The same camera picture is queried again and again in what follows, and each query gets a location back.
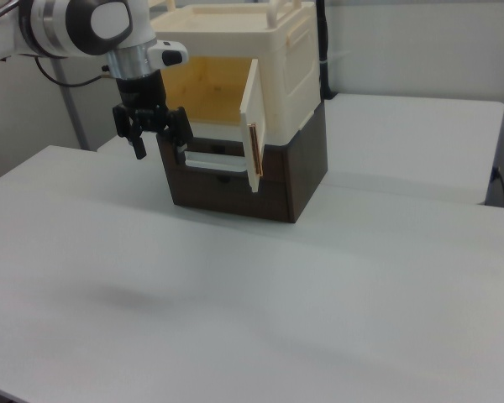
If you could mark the black drawer knob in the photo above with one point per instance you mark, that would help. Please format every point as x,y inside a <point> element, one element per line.
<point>224,179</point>

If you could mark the dark brown drawer base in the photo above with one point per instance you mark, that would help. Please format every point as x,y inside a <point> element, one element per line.
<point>302,168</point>

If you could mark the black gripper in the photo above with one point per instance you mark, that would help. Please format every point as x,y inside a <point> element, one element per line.
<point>140,90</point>

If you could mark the black vertical pole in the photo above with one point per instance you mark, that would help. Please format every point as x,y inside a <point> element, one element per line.
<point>324,42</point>

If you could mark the cream cabinet door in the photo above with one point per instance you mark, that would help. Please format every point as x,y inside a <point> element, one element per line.
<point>252,105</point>

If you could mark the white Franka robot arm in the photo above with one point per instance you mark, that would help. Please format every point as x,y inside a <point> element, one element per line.
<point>54,25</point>

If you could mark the white drawer front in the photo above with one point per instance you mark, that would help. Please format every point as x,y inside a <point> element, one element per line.
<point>214,161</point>

